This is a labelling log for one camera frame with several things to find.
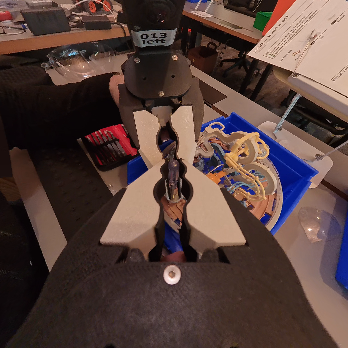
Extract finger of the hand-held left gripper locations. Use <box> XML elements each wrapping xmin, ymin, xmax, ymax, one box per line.
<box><xmin>169</xmin><ymin>105</ymin><xmax>198</xmax><ymax>165</ymax></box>
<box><xmin>132</xmin><ymin>109</ymin><xmax>164</xmax><ymax>169</ymax></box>

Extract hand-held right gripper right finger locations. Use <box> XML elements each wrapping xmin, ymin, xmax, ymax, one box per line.
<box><xmin>178</xmin><ymin>159</ymin><xmax>248</xmax><ymax>261</ymax></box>

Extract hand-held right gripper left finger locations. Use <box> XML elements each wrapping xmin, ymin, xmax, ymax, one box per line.
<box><xmin>99</xmin><ymin>159</ymin><xmax>167</xmax><ymax>262</ymax></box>

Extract clear handled screwdriver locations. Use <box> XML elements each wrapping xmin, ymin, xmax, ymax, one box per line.
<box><xmin>167</xmin><ymin>158</ymin><xmax>182</xmax><ymax>199</ymax></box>

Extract colourful plastic maze ball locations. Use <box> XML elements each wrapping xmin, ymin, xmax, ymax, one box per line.
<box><xmin>159</xmin><ymin>122</ymin><xmax>284</xmax><ymax>228</ymax></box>

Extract printed instruction board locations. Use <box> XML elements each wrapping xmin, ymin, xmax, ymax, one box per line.
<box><xmin>246</xmin><ymin>0</ymin><xmax>348</xmax><ymax>99</ymax></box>

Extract person's left forearm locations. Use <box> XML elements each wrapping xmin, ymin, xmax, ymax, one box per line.
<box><xmin>0</xmin><ymin>65</ymin><xmax>123</xmax><ymax>150</ymax></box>

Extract person's left hand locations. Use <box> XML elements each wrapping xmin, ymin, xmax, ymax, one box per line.
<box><xmin>109</xmin><ymin>74</ymin><xmax>126</xmax><ymax>104</ymax></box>

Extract red tweezers case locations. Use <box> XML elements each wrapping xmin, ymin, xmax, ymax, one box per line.
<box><xmin>81</xmin><ymin>124</ymin><xmax>139</xmax><ymax>172</ymax></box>

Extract brown bag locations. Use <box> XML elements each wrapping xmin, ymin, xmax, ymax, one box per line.
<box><xmin>187</xmin><ymin>42</ymin><xmax>218</xmax><ymax>74</ymax></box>

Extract black perforated mat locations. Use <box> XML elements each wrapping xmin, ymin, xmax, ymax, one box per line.
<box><xmin>27</xmin><ymin>144</ymin><xmax>129</xmax><ymax>246</ymax></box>

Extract clear plastic dome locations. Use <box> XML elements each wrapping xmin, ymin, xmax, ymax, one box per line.
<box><xmin>46</xmin><ymin>42</ymin><xmax>116</xmax><ymax>82</ymax></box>

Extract black power adapter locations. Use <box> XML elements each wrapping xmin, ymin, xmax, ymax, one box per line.
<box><xmin>81</xmin><ymin>14</ymin><xmax>112</xmax><ymax>31</ymax></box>

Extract orange wheeled toy vehicle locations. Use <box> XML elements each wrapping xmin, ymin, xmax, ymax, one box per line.
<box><xmin>71</xmin><ymin>0</ymin><xmax>114</xmax><ymax>15</ymax></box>

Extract clear plastic piece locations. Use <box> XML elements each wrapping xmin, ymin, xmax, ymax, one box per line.
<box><xmin>297</xmin><ymin>206</ymin><xmax>342</xmax><ymax>243</ymax></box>

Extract office desk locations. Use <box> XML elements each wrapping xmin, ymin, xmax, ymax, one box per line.
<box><xmin>0</xmin><ymin>24</ymin><xmax>131</xmax><ymax>55</ymax></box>

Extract green block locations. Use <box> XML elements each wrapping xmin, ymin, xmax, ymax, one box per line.
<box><xmin>252</xmin><ymin>11</ymin><xmax>273</xmax><ymax>32</ymax></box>

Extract black box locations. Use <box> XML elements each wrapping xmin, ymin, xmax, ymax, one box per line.
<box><xmin>20</xmin><ymin>7</ymin><xmax>72</xmax><ymax>36</ymax></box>

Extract eyeglasses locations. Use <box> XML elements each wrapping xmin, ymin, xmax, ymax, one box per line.
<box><xmin>0</xmin><ymin>25</ymin><xmax>27</xmax><ymax>36</ymax></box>

